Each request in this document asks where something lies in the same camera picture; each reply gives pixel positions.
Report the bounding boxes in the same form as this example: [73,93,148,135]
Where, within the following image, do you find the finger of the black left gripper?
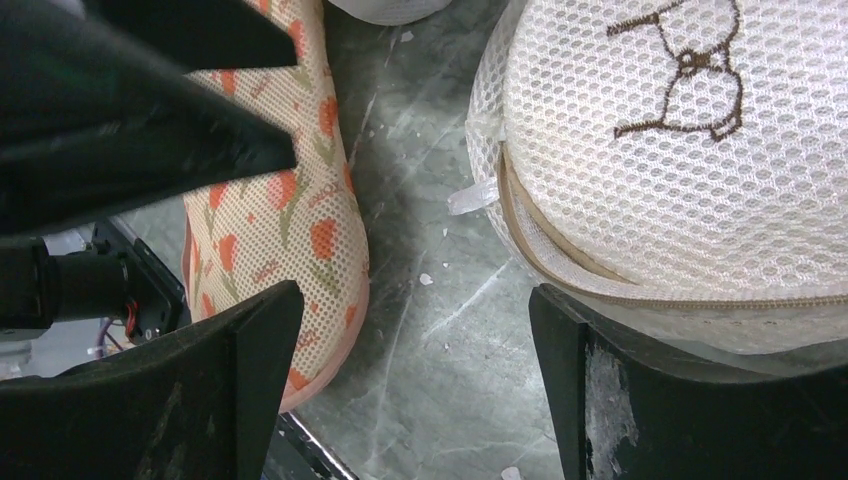
[83,0,298,71]
[1,1,296,236]

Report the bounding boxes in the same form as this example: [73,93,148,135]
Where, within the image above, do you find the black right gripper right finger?
[529,284,847,479]

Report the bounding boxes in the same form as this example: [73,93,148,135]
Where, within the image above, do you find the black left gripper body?
[1,219,190,345]

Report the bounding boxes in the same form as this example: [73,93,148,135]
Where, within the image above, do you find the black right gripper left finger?
[1,281,304,479]

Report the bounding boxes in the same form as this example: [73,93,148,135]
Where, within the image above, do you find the tulip print mesh laundry bag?
[183,1,369,411]

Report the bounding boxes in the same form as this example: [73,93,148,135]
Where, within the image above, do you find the white blue-trimmed mesh laundry bag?
[329,0,452,26]

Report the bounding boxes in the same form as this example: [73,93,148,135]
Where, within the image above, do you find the cream embroidered mesh laundry bag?
[448,1,847,354]

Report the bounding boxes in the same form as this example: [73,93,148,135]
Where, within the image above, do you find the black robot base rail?
[261,412,359,480]

